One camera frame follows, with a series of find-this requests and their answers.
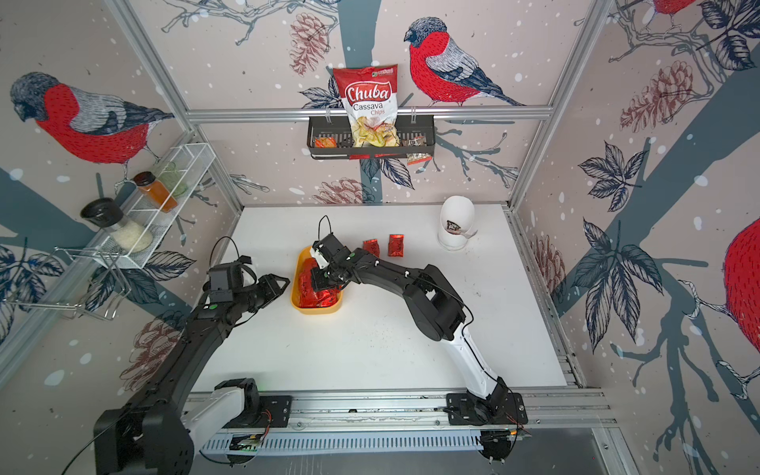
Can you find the yellow storage box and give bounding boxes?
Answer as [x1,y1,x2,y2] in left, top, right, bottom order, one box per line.
[291,247,342,316]

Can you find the red tea bag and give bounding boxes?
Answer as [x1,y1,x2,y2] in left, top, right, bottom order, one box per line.
[362,239,381,258]
[387,235,405,257]

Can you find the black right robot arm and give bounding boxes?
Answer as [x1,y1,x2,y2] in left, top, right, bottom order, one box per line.
[310,233,528,429]

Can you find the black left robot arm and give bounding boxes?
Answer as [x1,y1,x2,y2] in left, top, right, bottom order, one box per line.
[94,274,290,474]

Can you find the pile of red tea bags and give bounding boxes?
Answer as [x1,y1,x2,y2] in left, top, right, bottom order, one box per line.
[296,257,340,309]

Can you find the white mug with logo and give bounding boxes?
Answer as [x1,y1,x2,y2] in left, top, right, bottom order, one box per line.
[437,196,478,251]

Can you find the orange spice bottle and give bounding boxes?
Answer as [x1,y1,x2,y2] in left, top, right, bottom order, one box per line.
[133,171,178,213]

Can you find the green item on shelf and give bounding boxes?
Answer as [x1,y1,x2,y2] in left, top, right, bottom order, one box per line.
[156,161,188,198]

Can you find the black lid rice jar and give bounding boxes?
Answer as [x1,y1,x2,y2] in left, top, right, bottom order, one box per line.
[80,198,154,253]

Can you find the Chuba cassava chips bag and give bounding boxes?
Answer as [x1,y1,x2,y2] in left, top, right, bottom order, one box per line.
[332,65,400,148]

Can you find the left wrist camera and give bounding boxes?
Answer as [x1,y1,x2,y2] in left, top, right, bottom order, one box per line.
[204,255,257,305]

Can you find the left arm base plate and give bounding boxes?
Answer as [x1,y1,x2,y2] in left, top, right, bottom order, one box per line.
[224,396,293,429]

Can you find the white wire wall shelf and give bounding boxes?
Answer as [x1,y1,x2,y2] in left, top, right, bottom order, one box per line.
[96,142,216,269]

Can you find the black wire wall basket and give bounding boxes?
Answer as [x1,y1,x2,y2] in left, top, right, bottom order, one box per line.
[307,115,435,160]

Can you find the chrome wire rack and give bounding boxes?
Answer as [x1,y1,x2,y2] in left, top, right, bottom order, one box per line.
[1,247,135,321]

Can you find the aluminium horizontal frame bar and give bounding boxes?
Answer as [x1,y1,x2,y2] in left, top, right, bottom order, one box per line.
[185,105,554,124]

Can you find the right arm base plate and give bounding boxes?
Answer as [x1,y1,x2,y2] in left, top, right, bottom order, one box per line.
[445,392,528,427]

